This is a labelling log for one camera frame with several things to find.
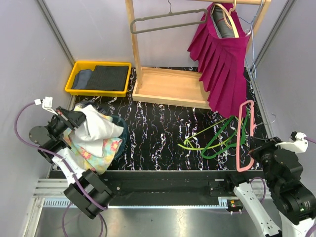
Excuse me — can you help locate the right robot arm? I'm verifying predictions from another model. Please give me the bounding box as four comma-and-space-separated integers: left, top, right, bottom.
224, 137, 316, 237

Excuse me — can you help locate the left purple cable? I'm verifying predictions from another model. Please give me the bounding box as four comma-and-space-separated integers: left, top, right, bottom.
15, 101, 109, 237

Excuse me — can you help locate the white garment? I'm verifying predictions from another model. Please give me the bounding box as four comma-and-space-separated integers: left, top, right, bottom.
69, 105, 123, 158

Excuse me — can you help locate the navy plaid skirt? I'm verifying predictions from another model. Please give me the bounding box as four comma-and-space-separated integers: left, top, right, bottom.
73, 100, 107, 115

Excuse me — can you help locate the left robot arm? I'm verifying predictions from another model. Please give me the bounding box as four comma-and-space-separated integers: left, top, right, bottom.
29, 107, 115, 219

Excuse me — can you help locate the wooden hanger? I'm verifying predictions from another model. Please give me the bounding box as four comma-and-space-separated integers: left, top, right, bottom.
214, 3, 239, 38

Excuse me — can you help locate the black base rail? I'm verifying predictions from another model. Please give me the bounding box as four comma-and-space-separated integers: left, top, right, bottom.
46, 169, 284, 207

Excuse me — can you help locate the blue-grey folded cloth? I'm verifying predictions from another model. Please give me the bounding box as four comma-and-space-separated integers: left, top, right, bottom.
72, 69, 93, 89

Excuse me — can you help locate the teal transparent bin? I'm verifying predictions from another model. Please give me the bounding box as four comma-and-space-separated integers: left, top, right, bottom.
111, 115, 128, 159

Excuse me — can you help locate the black folded cloth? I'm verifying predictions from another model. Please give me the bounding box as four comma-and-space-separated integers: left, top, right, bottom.
85, 66, 129, 91

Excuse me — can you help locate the grey hanger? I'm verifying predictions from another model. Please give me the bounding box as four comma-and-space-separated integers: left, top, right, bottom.
129, 0, 209, 35

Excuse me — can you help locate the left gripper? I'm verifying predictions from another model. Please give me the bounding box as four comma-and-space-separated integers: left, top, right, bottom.
46, 106, 91, 140

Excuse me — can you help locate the floral pastel garment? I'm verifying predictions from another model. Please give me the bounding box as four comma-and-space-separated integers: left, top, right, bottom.
64, 104, 124, 174

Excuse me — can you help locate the green hanger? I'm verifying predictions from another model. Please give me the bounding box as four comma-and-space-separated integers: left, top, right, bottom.
201, 109, 253, 159

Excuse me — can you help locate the yellow-green hanger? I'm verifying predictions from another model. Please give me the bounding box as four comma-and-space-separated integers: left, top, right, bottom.
177, 118, 237, 152

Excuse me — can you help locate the magenta pleated skirt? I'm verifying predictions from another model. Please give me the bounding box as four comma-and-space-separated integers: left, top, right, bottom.
188, 3, 250, 118

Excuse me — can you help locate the yellow plastic tray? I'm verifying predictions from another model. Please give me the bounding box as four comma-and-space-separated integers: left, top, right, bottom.
65, 61, 131, 97

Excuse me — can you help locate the pink hanger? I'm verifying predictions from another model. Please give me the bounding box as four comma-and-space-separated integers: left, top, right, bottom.
236, 100, 255, 173

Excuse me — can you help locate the wooden clothes rack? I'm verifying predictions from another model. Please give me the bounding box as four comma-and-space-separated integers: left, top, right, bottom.
124, 0, 272, 111

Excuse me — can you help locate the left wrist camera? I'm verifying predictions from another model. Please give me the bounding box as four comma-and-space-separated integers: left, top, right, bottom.
34, 96, 58, 115

